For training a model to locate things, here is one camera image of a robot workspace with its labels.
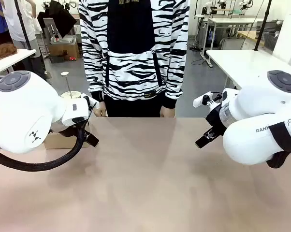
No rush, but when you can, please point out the bystander in white shirt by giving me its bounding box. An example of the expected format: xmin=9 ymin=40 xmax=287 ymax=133
xmin=2 ymin=0 xmax=48 ymax=81

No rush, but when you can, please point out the black stand pole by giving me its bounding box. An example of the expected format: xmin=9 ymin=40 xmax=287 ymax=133
xmin=14 ymin=0 xmax=33 ymax=51
xmin=253 ymin=0 xmax=273 ymax=52

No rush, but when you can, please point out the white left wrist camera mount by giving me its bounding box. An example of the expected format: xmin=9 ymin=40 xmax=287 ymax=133
xmin=87 ymin=96 xmax=100 ymax=111

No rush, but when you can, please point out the white table with brown fur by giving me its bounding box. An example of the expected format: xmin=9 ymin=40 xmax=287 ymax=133
xmin=0 ymin=48 xmax=37 ymax=78

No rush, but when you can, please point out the grey lidded plastic bin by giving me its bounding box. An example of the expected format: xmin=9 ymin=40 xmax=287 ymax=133
xmin=50 ymin=34 xmax=77 ymax=45

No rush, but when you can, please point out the white background desk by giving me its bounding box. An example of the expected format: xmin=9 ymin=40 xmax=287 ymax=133
xmin=194 ymin=14 xmax=259 ymax=68

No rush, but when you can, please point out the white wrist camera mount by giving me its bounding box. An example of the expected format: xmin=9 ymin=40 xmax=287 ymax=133
xmin=87 ymin=96 xmax=100 ymax=111
xmin=193 ymin=91 xmax=224 ymax=108

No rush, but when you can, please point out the person's right forearm zebra sleeve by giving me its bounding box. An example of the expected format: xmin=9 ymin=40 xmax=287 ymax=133
xmin=83 ymin=53 xmax=105 ymax=102

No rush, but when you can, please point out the brown furry cloth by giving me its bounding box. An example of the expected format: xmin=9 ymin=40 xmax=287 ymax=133
xmin=0 ymin=43 xmax=18 ymax=62

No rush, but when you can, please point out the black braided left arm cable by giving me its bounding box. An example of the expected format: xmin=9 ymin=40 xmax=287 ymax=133
xmin=0 ymin=96 xmax=98 ymax=172

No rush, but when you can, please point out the brown cardboard drink carrier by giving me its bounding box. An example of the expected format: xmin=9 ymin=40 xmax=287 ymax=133
xmin=43 ymin=122 xmax=91 ymax=149

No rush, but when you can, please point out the black wire basket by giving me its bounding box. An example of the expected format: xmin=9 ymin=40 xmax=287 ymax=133
xmin=262 ymin=30 xmax=282 ymax=52

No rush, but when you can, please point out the large white table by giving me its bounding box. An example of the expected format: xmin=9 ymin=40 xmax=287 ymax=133
xmin=205 ymin=49 xmax=291 ymax=90

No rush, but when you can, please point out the person's left hand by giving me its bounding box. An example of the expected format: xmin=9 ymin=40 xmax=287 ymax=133
xmin=160 ymin=106 xmax=176 ymax=118

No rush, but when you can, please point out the person's right hand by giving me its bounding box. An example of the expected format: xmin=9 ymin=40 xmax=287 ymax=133
xmin=94 ymin=106 xmax=107 ymax=118

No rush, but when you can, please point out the person's left forearm zebra sleeve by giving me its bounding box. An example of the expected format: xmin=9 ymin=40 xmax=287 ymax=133
xmin=163 ymin=52 xmax=187 ymax=110

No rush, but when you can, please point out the brown cardboard box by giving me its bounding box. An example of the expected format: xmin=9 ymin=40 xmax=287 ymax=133
xmin=48 ymin=43 xmax=80 ymax=64

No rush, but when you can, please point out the wooden top background table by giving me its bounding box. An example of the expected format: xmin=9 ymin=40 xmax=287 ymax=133
xmin=236 ymin=30 xmax=266 ymax=48

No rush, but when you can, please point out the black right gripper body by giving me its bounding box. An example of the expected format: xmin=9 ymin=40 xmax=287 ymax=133
xmin=205 ymin=104 xmax=228 ymax=136

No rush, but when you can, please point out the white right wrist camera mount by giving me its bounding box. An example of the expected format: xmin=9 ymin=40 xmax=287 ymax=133
xmin=193 ymin=91 xmax=224 ymax=108

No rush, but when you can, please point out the person in zebra hoodie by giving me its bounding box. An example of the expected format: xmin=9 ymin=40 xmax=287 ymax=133
xmin=78 ymin=0 xmax=191 ymax=118

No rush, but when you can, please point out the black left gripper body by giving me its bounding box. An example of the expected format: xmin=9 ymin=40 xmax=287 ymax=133
xmin=50 ymin=122 xmax=80 ymax=138

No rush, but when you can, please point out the grey metal chair frame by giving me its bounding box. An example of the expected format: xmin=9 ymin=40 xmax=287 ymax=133
xmin=42 ymin=17 xmax=62 ymax=60

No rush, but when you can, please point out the black hanging cloth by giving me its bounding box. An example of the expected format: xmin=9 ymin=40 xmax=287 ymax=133
xmin=37 ymin=0 xmax=77 ymax=39

